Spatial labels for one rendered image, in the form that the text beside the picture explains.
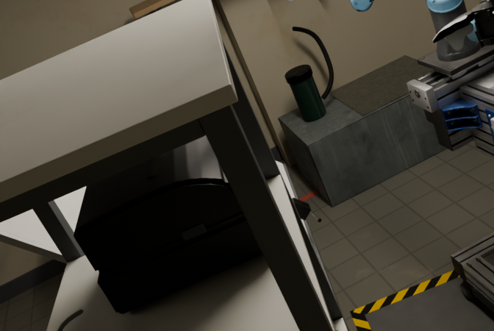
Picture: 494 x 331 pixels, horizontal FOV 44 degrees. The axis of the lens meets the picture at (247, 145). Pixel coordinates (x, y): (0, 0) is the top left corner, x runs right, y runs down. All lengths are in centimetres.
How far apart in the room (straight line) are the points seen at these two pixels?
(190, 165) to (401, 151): 302
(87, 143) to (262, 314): 42
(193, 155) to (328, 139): 270
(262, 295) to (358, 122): 286
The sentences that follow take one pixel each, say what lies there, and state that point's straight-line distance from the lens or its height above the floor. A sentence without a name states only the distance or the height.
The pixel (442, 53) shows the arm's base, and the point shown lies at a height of 119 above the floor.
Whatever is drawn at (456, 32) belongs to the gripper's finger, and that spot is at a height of 156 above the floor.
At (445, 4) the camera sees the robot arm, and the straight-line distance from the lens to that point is 223.
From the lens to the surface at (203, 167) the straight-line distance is 100.
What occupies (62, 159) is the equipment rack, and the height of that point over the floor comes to 185.
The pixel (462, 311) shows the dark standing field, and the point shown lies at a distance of 296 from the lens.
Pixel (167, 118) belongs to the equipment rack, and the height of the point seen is 184.
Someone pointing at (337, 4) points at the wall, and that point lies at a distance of 461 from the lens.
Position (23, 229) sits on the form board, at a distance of 150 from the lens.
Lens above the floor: 203
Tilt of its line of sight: 23 degrees down
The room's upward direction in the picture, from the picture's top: 24 degrees counter-clockwise
